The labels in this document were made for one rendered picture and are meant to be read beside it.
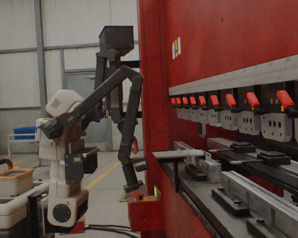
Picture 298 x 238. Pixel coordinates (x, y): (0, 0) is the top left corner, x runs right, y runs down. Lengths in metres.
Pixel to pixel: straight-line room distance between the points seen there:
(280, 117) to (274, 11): 0.30
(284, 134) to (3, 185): 1.55
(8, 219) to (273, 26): 1.51
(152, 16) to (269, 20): 1.88
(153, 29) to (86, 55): 6.70
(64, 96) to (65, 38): 7.90
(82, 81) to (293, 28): 8.64
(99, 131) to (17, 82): 2.68
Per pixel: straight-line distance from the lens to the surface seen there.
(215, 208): 1.42
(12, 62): 10.34
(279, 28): 1.03
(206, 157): 1.90
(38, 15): 9.93
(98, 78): 2.12
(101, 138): 9.33
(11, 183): 2.06
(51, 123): 1.76
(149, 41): 2.84
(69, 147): 1.88
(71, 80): 9.54
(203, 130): 1.95
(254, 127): 1.18
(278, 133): 1.03
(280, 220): 1.13
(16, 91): 10.23
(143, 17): 2.88
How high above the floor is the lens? 1.30
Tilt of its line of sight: 3 degrees down
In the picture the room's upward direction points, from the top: 3 degrees counter-clockwise
